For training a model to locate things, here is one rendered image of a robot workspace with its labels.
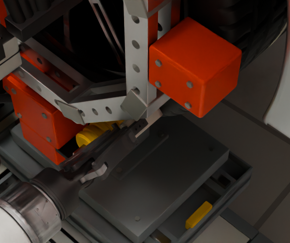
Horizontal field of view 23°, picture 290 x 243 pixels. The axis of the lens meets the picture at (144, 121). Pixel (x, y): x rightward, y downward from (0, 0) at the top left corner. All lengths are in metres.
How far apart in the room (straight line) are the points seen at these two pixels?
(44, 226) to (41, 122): 0.32
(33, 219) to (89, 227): 0.57
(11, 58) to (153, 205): 0.75
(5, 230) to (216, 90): 0.34
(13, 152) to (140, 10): 0.92
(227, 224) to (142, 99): 0.75
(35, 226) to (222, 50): 0.35
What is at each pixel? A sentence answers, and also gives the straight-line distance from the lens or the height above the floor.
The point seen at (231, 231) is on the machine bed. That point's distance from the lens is 1.63.
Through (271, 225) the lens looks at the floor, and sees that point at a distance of 1.75.
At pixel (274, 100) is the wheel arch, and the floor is 0.80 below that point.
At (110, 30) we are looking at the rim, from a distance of 1.12.
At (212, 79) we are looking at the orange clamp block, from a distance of 0.83.
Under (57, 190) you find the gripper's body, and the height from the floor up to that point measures 0.67.
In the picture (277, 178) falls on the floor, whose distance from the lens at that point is 1.82.
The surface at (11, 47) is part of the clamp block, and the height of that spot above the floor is 0.94.
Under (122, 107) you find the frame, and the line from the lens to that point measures 1.01.
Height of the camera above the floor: 1.51
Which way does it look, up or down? 53 degrees down
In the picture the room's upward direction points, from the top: straight up
